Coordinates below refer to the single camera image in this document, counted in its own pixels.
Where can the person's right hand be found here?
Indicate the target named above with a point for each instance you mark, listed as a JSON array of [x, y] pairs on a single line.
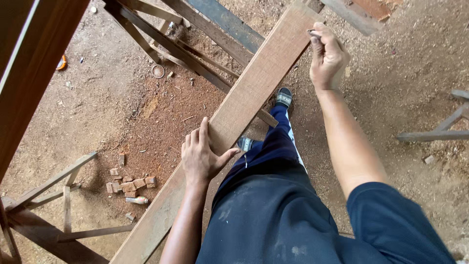
[[328, 58]]

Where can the person's left hand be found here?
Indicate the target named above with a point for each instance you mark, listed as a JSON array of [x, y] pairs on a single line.
[[199, 159]]

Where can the person's right fingers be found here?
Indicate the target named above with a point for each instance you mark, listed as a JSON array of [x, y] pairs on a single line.
[[320, 36]]

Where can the small grey pencil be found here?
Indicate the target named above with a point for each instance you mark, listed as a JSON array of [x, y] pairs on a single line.
[[312, 32]]

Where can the long wooden plank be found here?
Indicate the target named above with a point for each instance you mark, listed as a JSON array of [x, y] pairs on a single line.
[[234, 117]]

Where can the reddish wooden board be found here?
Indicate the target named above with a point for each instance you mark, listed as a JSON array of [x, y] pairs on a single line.
[[361, 13]]

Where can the black slide sandal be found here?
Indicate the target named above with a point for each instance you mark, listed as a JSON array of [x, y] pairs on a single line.
[[284, 97], [245, 143]]

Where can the blue painted wooden board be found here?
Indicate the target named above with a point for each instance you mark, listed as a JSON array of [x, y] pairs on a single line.
[[229, 24]]

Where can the navy blue trousers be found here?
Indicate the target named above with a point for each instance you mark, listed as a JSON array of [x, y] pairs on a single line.
[[271, 146]]

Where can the navy blue shirt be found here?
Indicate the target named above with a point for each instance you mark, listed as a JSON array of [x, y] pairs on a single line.
[[293, 223]]

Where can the pile of small wood blocks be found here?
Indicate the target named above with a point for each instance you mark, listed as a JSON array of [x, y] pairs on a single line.
[[130, 183]]

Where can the small glue bottle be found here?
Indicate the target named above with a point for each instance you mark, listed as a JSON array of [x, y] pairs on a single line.
[[137, 200]]

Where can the orange tape measure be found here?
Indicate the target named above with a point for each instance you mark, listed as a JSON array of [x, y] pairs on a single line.
[[61, 62]]

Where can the large dark wooden beam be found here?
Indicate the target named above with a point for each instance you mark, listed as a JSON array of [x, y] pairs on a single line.
[[29, 66]]

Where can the wooden sawhorse frame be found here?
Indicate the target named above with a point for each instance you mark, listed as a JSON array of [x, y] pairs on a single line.
[[176, 40]]

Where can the grey wooden stool frame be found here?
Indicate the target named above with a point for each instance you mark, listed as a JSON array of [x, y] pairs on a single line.
[[439, 124]]

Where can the wooden trestle frame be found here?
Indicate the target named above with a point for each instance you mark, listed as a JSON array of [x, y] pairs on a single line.
[[47, 216]]

